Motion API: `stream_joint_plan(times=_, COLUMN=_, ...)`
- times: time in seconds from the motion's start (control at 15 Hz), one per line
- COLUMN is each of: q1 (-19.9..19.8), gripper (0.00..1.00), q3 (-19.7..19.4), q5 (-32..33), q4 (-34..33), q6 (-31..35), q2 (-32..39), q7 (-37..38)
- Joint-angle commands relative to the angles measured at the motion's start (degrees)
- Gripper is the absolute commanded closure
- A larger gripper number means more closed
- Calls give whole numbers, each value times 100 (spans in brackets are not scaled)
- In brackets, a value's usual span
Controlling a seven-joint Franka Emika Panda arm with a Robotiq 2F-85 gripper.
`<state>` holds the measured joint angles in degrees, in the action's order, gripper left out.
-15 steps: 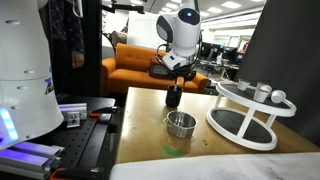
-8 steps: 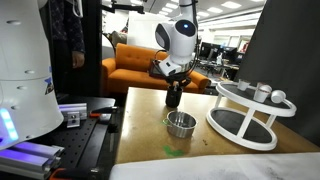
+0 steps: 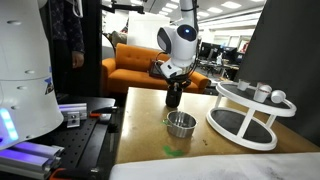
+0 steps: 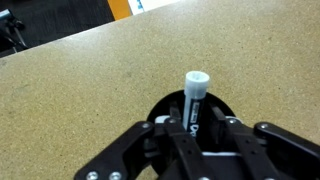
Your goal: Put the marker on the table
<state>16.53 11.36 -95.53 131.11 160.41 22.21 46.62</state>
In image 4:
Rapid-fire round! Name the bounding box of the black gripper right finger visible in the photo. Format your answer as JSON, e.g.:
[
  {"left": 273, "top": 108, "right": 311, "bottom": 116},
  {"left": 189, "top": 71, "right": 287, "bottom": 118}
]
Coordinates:
[{"left": 209, "top": 105, "right": 320, "bottom": 180}]

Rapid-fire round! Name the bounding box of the black marker white cap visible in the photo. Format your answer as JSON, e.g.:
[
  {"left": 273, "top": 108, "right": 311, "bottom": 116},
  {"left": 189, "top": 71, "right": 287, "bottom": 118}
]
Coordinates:
[{"left": 181, "top": 70, "right": 211, "bottom": 141}]

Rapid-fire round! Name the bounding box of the black mug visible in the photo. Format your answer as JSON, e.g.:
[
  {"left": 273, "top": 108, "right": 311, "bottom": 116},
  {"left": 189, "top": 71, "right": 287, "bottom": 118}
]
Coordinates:
[{"left": 146, "top": 89, "right": 238, "bottom": 176}]

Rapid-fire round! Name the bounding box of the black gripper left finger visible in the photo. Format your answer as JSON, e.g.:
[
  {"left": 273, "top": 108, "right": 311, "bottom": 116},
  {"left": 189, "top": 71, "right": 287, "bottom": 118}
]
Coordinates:
[{"left": 73, "top": 101, "right": 214, "bottom": 180}]

